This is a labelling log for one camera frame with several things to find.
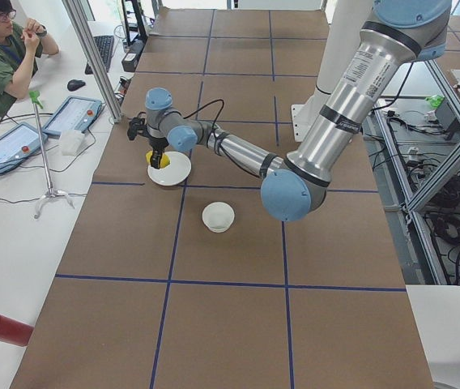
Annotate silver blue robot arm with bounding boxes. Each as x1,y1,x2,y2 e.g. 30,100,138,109
143,1,451,221

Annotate far teach pendant tablet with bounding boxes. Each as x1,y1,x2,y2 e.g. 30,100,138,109
42,96,103,137

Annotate aluminium frame post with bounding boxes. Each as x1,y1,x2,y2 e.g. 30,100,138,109
62,0,122,123

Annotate white tissue pack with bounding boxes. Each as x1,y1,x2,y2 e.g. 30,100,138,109
59,130,85,156

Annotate yellow lemon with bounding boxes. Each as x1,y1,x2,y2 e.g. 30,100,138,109
146,150,170,169

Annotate black computer mouse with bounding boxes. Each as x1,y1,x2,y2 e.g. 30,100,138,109
66,79,86,92

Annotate white bowl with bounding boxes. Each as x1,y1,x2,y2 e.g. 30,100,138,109
202,202,235,233

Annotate white plate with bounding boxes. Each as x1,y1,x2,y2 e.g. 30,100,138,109
147,152,191,186

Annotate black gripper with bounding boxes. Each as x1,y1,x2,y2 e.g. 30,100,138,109
150,137,168,168

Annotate person in green shirt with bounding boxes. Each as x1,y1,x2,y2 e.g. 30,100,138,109
0,1,59,118

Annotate near teach pendant tablet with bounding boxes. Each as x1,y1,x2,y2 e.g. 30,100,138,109
0,122,40,174

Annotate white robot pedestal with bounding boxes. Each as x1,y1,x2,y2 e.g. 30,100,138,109
292,1,372,142

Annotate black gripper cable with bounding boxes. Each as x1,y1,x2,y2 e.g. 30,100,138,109
181,99,226,130

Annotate green tipped metal stand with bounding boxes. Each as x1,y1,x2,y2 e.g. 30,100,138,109
28,90,75,220

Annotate black box device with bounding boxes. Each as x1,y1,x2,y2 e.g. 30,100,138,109
121,40,145,73

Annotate teach pendant tablet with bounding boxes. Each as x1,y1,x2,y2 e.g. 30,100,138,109
42,96,103,137
0,122,40,174

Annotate black keyboard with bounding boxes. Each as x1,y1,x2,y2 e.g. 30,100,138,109
93,35,114,72

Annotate red cylinder bottle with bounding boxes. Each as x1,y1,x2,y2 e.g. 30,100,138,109
0,314,33,347

